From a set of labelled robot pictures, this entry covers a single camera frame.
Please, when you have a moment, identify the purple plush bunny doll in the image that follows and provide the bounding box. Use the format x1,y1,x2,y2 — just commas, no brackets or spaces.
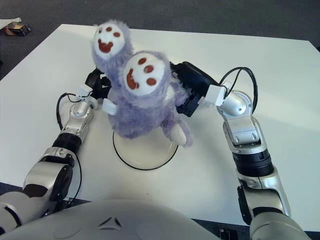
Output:
90,20,194,148

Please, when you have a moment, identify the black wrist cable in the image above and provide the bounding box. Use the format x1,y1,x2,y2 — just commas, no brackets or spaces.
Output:
219,66,259,116
56,92,81,131

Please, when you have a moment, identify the dark cardboard box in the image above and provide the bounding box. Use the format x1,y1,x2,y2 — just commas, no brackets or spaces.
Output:
3,22,32,36

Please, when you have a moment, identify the thin black elbow cable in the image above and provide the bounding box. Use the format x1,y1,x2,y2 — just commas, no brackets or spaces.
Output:
66,152,83,201

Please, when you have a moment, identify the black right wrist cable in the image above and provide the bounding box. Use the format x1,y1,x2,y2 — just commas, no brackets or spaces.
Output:
219,66,259,116

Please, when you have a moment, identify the silver robot torso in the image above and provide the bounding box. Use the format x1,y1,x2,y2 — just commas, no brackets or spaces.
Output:
4,199,228,240

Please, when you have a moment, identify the white plate with black rim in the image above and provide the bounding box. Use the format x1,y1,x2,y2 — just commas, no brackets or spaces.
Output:
112,128,180,171

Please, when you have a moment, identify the metal table bracket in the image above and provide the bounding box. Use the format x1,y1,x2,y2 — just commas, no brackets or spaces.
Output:
219,228,237,240

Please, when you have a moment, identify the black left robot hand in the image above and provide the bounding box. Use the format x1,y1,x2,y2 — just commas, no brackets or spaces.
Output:
77,67,112,100

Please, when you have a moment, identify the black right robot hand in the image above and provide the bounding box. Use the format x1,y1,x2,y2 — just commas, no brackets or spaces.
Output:
169,61,225,118

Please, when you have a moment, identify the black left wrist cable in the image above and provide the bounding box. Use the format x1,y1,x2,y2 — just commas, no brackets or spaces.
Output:
56,92,81,131

